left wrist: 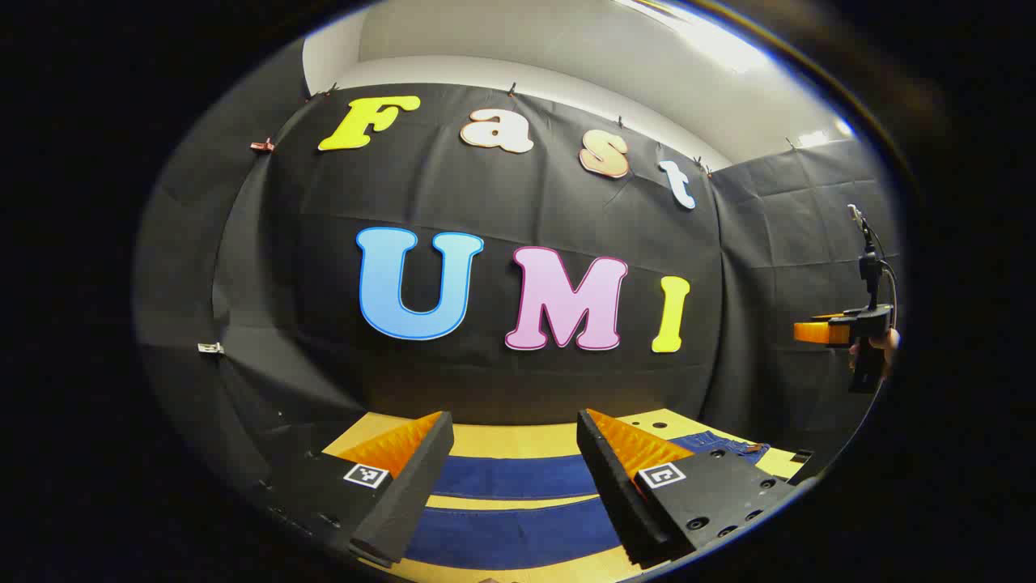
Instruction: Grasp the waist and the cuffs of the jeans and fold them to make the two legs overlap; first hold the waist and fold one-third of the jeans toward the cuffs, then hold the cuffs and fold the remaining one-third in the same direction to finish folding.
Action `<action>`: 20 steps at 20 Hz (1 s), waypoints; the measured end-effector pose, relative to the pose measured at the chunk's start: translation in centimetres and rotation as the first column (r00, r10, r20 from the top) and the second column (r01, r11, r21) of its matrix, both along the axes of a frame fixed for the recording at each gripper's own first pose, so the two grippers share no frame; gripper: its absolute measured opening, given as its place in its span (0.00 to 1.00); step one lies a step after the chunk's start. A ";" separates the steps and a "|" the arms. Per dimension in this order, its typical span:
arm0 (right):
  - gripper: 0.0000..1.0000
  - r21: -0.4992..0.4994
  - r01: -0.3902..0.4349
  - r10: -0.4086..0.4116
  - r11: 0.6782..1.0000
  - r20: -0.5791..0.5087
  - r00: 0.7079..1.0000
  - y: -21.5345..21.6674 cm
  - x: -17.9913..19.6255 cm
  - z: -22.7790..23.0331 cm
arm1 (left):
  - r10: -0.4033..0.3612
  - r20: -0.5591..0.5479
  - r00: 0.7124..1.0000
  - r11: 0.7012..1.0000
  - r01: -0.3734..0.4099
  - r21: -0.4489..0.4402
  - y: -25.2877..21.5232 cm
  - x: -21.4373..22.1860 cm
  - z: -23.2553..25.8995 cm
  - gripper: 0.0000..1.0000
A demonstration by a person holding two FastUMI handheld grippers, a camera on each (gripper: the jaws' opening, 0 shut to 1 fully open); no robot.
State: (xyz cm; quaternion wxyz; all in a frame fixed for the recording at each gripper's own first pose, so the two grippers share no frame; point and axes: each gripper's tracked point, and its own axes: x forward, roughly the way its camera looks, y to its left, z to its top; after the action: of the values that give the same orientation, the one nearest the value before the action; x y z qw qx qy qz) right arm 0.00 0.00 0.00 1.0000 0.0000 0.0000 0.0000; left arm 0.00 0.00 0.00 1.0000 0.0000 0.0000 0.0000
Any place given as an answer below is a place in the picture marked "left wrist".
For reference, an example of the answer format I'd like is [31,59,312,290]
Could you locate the black backdrop cloth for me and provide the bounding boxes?
[134,40,903,503]

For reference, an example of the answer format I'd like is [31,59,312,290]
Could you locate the blue denim jeans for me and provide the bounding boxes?
[405,431,771,570]

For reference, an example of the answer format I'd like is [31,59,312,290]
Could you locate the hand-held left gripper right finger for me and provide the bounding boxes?
[576,409,802,570]

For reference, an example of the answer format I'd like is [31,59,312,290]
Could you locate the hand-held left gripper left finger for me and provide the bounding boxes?
[259,411,456,568]

